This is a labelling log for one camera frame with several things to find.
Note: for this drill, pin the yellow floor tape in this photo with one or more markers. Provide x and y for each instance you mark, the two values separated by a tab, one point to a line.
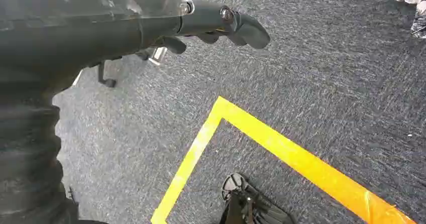
301	162

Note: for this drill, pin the black white patterned object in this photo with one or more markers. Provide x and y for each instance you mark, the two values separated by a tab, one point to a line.
414	3

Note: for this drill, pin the ribbed grey left arm sleeve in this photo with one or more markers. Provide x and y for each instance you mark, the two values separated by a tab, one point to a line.
28	159

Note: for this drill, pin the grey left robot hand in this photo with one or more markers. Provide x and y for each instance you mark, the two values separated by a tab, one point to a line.
83	32

